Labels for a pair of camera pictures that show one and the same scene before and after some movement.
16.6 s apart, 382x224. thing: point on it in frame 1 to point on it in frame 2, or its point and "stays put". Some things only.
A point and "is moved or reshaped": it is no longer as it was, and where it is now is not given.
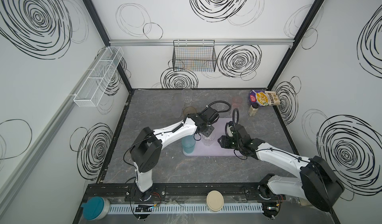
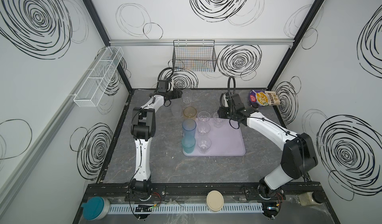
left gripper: (207, 130) to (175, 93)
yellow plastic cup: (188, 110) stays put
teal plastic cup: (188, 144) stays put
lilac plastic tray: (216, 150) stays put
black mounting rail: (226, 192) stays put
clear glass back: (187, 94) stays put
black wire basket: (194, 55) stays put
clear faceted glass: (208, 141) is moved or reshaped
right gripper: (225, 142) to (224, 113)
